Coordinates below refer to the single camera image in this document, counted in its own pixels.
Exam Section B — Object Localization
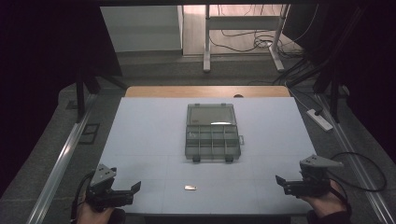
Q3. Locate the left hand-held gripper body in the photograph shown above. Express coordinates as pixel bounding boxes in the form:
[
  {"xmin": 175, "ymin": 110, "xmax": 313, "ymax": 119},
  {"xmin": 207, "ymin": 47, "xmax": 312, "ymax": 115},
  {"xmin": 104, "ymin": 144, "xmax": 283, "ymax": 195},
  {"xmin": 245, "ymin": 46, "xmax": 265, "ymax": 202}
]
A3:
[{"xmin": 85, "ymin": 163, "xmax": 135, "ymax": 213}]

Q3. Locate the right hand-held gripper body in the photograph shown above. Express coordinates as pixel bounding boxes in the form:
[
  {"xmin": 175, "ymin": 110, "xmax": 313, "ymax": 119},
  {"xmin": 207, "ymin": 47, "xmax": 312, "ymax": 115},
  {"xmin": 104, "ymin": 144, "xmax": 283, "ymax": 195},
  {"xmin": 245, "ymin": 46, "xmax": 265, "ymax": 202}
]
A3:
[{"xmin": 283, "ymin": 154, "xmax": 345, "ymax": 199}]

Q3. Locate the person's left hand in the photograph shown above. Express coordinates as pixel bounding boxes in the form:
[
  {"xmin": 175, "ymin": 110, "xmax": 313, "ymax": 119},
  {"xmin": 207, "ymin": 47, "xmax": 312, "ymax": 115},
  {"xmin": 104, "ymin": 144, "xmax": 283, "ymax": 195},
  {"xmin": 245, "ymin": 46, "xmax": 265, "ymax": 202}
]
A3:
[{"xmin": 76, "ymin": 194, "xmax": 117, "ymax": 224}]

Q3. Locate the person's right hand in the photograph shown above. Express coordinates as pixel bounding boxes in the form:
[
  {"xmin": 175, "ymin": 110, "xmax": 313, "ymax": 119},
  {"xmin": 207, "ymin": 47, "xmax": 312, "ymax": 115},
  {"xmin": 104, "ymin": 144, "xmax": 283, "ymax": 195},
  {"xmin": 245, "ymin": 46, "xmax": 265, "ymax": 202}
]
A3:
[{"xmin": 299, "ymin": 180, "xmax": 347, "ymax": 220}]

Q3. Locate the white table mat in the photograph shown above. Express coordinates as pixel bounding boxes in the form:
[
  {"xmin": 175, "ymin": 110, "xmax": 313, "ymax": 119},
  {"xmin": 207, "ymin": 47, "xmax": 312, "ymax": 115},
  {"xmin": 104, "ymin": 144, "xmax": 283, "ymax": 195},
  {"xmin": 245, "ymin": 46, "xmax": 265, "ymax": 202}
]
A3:
[{"xmin": 97, "ymin": 96, "xmax": 318, "ymax": 217}]

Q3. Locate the white power strip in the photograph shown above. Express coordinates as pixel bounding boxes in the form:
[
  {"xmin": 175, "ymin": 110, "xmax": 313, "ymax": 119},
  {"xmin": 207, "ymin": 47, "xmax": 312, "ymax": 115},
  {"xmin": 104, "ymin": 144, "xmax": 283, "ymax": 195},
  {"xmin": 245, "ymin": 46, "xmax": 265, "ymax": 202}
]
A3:
[{"xmin": 305, "ymin": 108, "xmax": 334, "ymax": 133}]

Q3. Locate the clear plastic compartment box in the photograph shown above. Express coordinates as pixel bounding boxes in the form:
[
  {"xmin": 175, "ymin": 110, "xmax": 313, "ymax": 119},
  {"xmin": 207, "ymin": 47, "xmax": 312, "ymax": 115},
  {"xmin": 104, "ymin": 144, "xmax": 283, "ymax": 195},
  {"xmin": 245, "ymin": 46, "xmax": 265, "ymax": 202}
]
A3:
[{"xmin": 184, "ymin": 103, "xmax": 245, "ymax": 163}]

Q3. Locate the black metal stand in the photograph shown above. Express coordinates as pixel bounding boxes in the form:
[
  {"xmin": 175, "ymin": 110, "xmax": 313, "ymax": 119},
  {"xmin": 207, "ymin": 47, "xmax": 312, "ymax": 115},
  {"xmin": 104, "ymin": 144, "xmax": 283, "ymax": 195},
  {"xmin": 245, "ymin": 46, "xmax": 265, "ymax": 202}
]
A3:
[
  {"xmin": 75, "ymin": 64, "xmax": 129, "ymax": 123},
  {"xmin": 313, "ymin": 59, "xmax": 350, "ymax": 124}
]

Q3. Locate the wooden table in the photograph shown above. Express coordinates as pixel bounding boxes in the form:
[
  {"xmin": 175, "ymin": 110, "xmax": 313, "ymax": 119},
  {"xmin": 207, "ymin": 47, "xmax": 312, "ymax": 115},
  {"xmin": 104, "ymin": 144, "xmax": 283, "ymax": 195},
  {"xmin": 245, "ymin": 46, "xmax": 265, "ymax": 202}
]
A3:
[{"xmin": 124, "ymin": 85, "xmax": 291, "ymax": 99}]

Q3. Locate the dark curtain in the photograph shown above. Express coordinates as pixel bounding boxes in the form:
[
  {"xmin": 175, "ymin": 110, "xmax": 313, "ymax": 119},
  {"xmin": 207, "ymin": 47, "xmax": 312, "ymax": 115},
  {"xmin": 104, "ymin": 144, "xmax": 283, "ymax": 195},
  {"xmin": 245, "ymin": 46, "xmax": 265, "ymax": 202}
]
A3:
[
  {"xmin": 0, "ymin": 0, "xmax": 123, "ymax": 197},
  {"xmin": 281, "ymin": 0, "xmax": 396, "ymax": 157}
]

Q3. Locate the white cabinet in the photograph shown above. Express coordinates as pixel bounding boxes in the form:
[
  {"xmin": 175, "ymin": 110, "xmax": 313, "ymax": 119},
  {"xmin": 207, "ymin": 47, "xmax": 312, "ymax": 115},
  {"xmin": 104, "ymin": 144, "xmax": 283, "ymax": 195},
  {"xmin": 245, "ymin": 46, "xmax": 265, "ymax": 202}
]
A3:
[{"xmin": 100, "ymin": 5, "xmax": 184, "ymax": 53}]

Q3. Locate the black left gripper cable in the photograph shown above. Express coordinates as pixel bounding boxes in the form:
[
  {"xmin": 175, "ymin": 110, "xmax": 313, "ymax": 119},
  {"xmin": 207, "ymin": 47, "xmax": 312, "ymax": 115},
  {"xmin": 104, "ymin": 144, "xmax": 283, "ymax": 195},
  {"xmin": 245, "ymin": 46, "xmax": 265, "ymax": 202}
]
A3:
[{"xmin": 70, "ymin": 171, "xmax": 95, "ymax": 223}]

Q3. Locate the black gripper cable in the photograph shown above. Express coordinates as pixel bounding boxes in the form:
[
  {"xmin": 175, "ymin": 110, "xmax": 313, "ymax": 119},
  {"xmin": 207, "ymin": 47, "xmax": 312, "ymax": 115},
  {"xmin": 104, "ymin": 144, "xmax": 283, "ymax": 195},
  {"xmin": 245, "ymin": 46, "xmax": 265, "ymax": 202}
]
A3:
[
  {"xmin": 325, "ymin": 151, "xmax": 388, "ymax": 193},
  {"xmin": 70, "ymin": 171, "xmax": 95, "ymax": 223}
]

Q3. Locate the aluminium floor rail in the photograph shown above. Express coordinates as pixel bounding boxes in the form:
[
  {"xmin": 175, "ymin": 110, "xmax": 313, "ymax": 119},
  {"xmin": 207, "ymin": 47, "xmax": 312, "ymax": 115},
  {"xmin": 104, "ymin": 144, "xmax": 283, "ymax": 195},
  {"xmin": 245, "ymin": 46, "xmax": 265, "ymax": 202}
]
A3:
[
  {"xmin": 25, "ymin": 92, "xmax": 98, "ymax": 224},
  {"xmin": 315, "ymin": 92, "xmax": 396, "ymax": 224}
]

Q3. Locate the black floor frame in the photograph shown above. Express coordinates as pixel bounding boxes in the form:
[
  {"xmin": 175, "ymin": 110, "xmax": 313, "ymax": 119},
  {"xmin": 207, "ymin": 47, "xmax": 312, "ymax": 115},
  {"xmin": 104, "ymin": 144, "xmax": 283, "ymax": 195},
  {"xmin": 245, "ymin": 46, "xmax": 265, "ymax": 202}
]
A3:
[{"xmin": 78, "ymin": 122, "xmax": 101, "ymax": 146}]

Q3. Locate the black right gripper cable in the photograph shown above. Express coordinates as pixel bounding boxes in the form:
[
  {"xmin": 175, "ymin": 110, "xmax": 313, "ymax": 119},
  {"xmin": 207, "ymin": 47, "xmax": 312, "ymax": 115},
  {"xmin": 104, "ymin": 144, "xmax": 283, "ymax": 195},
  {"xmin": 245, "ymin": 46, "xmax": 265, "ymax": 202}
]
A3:
[{"xmin": 325, "ymin": 151, "xmax": 388, "ymax": 193}]

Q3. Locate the bundle of black floor cables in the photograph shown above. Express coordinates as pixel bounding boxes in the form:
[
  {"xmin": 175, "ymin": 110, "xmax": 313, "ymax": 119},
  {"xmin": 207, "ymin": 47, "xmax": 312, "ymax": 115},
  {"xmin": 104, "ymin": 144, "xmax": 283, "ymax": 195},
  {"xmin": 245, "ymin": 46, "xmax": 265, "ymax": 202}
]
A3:
[{"xmin": 208, "ymin": 4, "xmax": 321, "ymax": 88}]

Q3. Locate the white metal desk frame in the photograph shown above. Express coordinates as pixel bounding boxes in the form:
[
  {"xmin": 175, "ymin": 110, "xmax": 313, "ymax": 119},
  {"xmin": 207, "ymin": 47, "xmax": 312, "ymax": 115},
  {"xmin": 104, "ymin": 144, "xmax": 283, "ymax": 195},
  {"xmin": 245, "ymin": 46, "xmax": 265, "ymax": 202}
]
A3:
[{"xmin": 203, "ymin": 4, "xmax": 291, "ymax": 74}]

